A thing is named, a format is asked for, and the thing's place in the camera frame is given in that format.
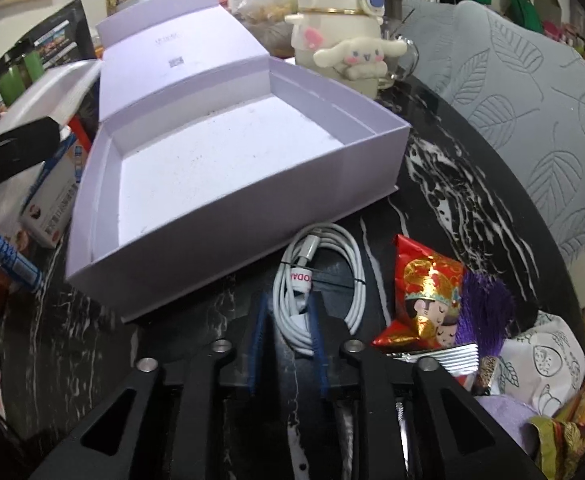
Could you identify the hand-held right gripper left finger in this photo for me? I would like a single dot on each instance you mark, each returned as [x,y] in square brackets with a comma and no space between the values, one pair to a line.
[261,342]

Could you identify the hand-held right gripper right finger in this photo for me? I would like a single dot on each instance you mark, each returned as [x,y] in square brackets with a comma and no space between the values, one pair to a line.
[321,352]

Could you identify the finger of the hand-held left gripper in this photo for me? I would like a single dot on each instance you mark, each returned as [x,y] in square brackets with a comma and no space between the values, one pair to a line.
[2,252]
[17,149]

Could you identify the red snack packet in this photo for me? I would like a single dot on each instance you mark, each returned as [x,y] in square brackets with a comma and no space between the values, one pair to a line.
[422,280]

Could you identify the shiny clear plastic packet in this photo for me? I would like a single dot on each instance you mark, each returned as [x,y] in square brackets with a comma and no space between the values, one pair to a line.
[447,358]

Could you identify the lavender sachet with purple tassel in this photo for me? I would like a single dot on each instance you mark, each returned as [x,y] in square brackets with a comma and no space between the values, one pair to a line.
[487,310]

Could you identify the lavender gift box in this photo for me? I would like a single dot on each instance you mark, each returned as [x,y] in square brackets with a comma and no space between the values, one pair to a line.
[222,160]

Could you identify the blue white medicine box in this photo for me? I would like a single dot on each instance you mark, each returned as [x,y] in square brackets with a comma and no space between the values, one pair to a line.
[65,160]

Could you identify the white plastic tray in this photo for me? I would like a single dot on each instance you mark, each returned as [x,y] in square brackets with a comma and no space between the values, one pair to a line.
[37,100]

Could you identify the white red medicine box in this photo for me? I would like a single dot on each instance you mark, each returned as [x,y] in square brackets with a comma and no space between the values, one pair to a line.
[52,215]

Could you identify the green bottle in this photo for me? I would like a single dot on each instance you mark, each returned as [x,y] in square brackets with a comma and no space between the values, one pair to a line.
[11,82]
[35,66]

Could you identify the black printed pouch bag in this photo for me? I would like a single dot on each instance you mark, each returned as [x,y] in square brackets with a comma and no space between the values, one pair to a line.
[57,35]

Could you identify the white printed cloth bag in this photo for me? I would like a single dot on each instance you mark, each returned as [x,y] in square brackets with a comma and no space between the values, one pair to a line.
[547,360]

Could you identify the gold red brocade pouch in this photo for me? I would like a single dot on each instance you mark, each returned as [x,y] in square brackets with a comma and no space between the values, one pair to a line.
[567,432]

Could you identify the plastic bag with food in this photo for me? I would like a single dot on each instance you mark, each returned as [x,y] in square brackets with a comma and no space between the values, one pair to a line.
[262,7]

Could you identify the clear glass cup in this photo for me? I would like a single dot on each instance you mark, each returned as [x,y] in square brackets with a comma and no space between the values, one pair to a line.
[406,62]

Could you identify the cream bottle with plush dog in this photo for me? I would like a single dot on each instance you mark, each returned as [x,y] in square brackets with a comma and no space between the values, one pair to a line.
[337,35]

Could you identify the grey leaf pattern chair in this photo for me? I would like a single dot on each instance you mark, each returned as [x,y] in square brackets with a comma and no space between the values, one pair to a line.
[537,110]
[422,7]

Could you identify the row of cosmetic bottles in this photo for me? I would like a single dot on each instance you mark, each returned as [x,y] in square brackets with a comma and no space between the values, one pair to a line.
[577,40]

